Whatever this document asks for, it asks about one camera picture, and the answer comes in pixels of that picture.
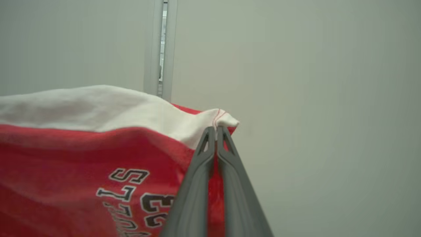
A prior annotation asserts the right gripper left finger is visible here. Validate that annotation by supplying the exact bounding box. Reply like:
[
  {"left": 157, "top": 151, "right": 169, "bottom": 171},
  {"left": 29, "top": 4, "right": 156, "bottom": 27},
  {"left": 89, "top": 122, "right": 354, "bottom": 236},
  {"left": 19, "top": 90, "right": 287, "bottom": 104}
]
[{"left": 160, "top": 127, "right": 216, "bottom": 237}]

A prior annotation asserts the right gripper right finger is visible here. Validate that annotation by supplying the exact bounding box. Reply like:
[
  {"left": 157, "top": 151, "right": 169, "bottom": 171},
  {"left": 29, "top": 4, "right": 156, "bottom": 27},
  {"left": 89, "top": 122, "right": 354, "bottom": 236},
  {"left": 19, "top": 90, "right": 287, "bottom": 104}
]
[{"left": 216, "top": 126, "right": 275, "bottom": 237}]

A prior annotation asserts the red Bulls 23 jersey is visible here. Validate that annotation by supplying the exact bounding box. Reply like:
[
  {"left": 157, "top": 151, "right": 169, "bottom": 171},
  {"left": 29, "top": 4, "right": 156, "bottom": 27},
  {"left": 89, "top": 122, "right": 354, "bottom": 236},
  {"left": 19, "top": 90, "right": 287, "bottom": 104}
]
[{"left": 0, "top": 85, "right": 240, "bottom": 237}]

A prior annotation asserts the pale vertical door frame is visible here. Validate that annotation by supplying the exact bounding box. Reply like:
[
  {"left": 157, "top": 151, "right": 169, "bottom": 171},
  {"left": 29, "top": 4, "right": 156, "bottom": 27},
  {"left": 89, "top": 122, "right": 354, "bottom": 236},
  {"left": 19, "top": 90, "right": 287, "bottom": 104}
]
[{"left": 143, "top": 0, "right": 178, "bottom": 102}]

